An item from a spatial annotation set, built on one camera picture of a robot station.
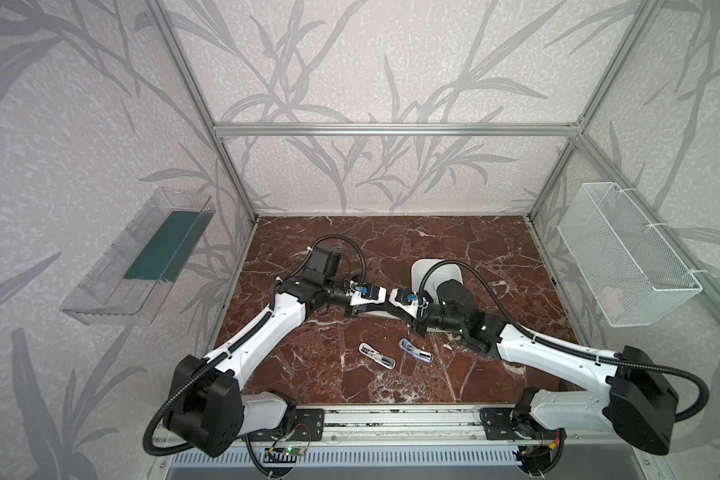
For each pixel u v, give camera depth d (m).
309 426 0.72
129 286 0.63
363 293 0.61
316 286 0.63
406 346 0.84
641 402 0.41
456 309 0.59
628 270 0.64
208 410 0.40
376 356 0.84
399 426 0.75
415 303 0.63
